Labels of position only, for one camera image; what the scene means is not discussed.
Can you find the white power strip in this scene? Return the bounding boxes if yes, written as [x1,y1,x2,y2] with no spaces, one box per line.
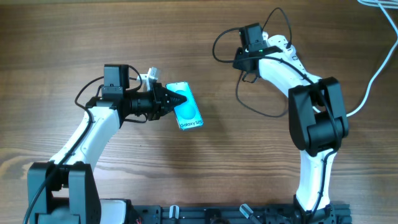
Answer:
[262,31,307,73]

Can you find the black USB charging cable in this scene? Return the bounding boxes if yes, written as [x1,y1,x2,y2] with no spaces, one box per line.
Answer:
[235,7,293,118]

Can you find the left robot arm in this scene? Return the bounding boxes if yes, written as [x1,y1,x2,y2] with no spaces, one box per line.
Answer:
[23,64,187,223]

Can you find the turquoise Galaxy smartphone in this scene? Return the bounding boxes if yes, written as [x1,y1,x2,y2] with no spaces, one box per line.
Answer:
[166,82,203,131]

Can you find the white power strip cord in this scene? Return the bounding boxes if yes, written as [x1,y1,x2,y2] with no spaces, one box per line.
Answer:
[313,0,398,118]

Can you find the black mounting rail base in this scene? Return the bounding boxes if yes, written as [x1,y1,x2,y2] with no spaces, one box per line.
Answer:
[127,204,353,224]

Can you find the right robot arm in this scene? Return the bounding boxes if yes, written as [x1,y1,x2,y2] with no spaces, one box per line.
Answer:
[233,23,349,215]

